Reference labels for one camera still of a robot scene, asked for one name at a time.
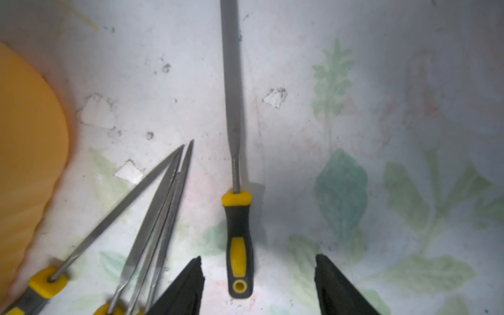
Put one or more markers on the yellow plastic storage box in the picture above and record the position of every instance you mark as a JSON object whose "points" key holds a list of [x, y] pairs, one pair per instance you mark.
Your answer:
{"points": [[34, 152]]}

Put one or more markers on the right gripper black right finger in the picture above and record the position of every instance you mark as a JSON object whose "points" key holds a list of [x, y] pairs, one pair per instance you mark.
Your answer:
{"points": [[336, 295]]}

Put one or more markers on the file tool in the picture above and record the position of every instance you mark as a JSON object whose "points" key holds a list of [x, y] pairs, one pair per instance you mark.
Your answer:
{"points": [[144, 234], [48, 282], [236, 202], [157, 250]]}

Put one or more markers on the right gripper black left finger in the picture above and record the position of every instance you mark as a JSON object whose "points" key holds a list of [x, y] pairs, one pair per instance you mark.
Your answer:
{"points": [[184, 295]]}

